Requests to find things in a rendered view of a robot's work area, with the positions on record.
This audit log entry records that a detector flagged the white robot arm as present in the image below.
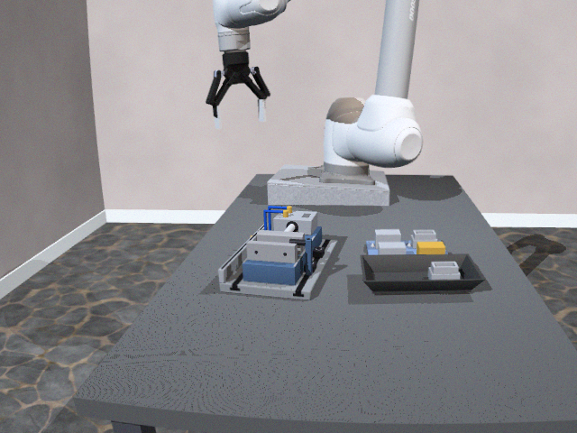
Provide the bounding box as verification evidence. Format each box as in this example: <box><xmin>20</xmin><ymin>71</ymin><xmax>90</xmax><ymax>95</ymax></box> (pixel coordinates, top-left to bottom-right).
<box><xmin>213</xmin><ymin>0</ymin><xmax>423</xmax><ymax>185</ymax></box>

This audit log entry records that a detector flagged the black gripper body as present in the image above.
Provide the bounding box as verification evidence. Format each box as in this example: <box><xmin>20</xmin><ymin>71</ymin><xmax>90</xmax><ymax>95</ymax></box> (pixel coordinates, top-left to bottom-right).
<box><xmin>222</xmin><ymin>51</ymin><xmax>251</xmax><ymax>84</ymax></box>

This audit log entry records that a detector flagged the yellow rectangular block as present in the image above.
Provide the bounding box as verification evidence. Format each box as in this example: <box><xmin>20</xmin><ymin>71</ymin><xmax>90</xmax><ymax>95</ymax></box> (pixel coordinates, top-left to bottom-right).
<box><xmin>417</xmin><ymin>242</ymin><xmax>445</xmax><ymax>254</ymax></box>

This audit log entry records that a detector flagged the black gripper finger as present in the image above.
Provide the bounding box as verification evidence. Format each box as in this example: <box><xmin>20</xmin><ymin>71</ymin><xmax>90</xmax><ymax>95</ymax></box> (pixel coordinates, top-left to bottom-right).
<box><xmin>206</xmin><ymin>70</ymin><xmax>238</xmax><ymax>129</ymax></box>
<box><xmin>241</xmin><ymin>67</ymin><xmax>270</xmax><ymax>122</ymax></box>

